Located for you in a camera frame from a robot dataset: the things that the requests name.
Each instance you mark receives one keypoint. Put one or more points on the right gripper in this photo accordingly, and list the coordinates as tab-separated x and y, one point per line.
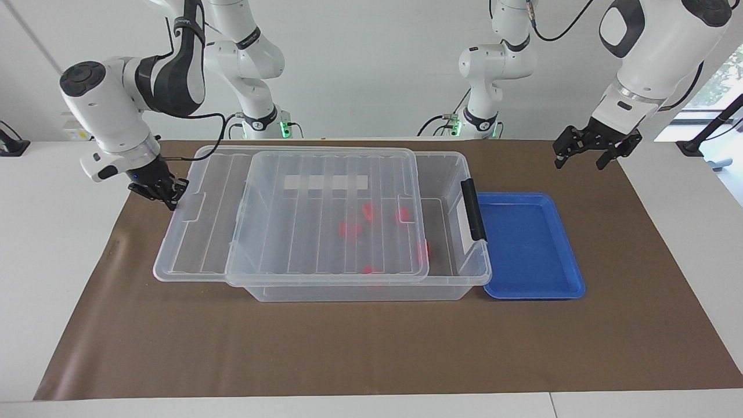
150	173

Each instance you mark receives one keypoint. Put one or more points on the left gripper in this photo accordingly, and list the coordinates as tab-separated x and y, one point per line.
606	137

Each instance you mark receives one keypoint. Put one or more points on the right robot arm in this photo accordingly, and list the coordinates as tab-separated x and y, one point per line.
104	110

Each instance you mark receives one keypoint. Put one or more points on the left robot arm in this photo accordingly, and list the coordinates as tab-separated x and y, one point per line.
656	52

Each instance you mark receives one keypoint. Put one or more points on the clear plastic box lid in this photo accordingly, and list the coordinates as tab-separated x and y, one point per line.
197	244

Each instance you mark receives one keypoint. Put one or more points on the black box latch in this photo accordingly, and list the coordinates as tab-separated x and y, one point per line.
473	212

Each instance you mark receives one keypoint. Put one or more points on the clear plastic storage box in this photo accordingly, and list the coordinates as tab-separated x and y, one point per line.
450	255

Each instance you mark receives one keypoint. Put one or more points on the red block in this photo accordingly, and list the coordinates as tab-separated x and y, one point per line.
402	215
369	270
350	229
424	251
366	211

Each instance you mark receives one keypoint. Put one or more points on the black stand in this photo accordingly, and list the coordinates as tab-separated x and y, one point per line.
692	145
14	148

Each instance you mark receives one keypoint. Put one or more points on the blue plastic tray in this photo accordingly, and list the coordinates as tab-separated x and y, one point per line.
528	244

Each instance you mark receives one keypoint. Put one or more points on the window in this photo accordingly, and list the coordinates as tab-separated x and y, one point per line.
722	81

